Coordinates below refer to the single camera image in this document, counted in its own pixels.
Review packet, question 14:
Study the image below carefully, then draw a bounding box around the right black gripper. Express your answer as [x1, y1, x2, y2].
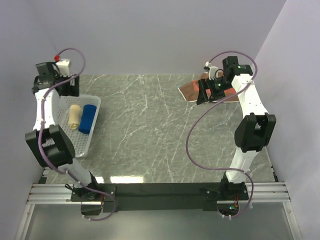
[196, 77, 233, 105]

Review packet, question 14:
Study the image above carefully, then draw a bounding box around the brown orange towel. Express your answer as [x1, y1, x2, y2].
[178, 72, 239, 103]

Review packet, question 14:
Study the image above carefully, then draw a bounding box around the yellow cream towel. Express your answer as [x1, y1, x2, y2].
[68, 104, 83, 130]

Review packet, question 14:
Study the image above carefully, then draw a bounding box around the blue towel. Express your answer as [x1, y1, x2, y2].
[78, 104, 97, 135]

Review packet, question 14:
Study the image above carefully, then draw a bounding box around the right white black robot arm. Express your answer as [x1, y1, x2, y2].
[196, 56, 277, 200]

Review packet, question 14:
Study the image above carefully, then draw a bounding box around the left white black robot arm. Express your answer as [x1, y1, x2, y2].
[25, 60, 101, 201]

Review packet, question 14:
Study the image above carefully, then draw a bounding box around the white perforated plastic basket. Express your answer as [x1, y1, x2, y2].
[57, 95, 101, 158]

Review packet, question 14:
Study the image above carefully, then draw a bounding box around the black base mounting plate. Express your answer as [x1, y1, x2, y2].
[65, 181, 251, 216]

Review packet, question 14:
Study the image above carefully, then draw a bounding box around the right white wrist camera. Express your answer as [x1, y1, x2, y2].
[203, 61, 219, 80]

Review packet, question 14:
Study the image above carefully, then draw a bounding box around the aluminium rail frame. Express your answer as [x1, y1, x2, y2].
[14, 73, 301, 240]

